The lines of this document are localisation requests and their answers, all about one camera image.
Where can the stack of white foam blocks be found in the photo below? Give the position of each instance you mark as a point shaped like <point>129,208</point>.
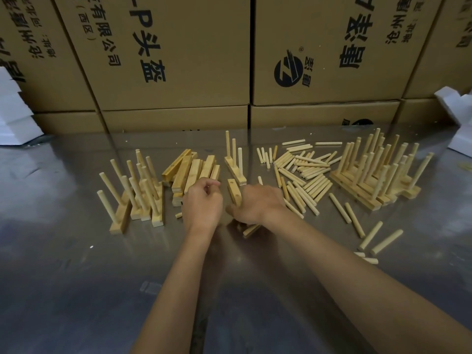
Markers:
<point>461,143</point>
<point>14,121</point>

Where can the person's right hand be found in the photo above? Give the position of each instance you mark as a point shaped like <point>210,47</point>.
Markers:
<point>262,204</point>

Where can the person's right forearm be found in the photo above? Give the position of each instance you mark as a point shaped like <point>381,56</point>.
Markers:
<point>350,276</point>

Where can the person's left hand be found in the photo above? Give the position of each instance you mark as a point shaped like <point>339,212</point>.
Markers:
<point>203,210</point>

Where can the pile of wooden dowels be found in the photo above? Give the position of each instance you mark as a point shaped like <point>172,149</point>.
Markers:
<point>306,169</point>

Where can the clear tape patch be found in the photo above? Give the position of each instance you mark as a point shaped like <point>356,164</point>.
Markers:
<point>150,287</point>

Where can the pile of drilled wooden bars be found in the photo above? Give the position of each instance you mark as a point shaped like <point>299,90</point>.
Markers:
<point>184,173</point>

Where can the person's left forearm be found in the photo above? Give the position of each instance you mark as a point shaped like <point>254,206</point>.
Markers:
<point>173,302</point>

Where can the stack of brown cardboard boxes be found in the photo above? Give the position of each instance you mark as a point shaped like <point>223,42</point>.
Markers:
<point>184,51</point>

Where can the shiny metal table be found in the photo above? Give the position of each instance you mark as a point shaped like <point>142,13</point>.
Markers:
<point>55,261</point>

